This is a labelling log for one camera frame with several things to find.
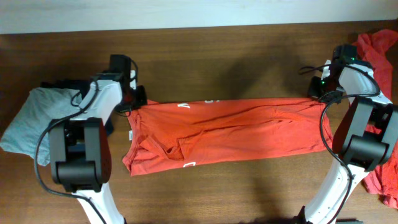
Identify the orange FRAM t-shirt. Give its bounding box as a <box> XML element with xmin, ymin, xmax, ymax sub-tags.
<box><xmin>123</xmin><ymin>98</ymin><xmax>332</xmax><ymax>176</ymax></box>

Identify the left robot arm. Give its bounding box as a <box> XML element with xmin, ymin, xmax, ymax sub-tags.
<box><xmin>49</xmin><ymin>70</ymin><xmax>147</xmax><ymax>223</ymax></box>

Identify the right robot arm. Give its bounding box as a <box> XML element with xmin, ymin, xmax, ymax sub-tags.
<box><xmin>292</xmin><ymin>44</ymin><xmax>397</xmax><ymax>224</ymax></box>

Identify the navy folded garment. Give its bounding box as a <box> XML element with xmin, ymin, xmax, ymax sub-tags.
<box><xmin>39</xmin><ymin>79</ymin><xmax>114</xmax><ymax>136</ymax></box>

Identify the red crumpled shirt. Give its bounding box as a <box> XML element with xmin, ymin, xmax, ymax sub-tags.
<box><xmin>354</xmin><ymin>29</ymin><xmax>397</xmax><ymax>208</ymax></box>

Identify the grey folded shirt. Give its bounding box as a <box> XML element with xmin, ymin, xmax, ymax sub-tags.
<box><xmin>1</xmin><ymin>88</ymin><xmax>82</xmax><ymax>157</ymax></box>

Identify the right black cable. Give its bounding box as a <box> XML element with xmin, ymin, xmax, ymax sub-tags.
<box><xmin>298</xmin><ymin>63</ymin><xmax>382</xmax><ymax>224</ymax></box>

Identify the black cable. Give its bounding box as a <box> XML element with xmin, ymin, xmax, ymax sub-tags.
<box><xmin>33</xmin><ymin>57</ymin><xmax>139</xmax><ymax>224</ymax></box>
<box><xmin>298</xmin><ymin>63</ymin><xmax>382</xmax><ymax>224</ymax></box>

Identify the left black cable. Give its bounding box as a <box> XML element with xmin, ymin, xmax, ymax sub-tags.
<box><xmin>33</xmin><ymin>57</ymin><xmax>139</xmax><ymax>224</ymax></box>

